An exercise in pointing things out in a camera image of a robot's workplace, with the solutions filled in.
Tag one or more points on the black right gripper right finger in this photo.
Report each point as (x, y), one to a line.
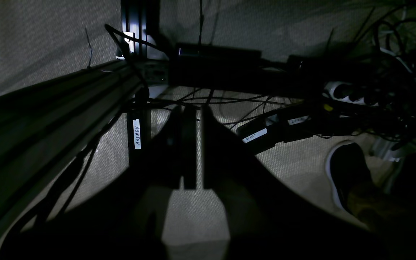
(226, 157)

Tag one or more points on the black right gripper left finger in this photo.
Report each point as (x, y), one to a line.
(174, 150)

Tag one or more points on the black power adapter labelled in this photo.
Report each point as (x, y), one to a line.
(264, 133)

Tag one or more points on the black electronics box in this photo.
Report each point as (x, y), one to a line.
(194, 65)

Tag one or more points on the black shoe white sole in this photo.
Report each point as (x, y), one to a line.
(345, 167)

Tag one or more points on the white power strip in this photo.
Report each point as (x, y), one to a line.
(346, 92)

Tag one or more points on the black aluminium frame beam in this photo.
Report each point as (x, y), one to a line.
(42, 127)

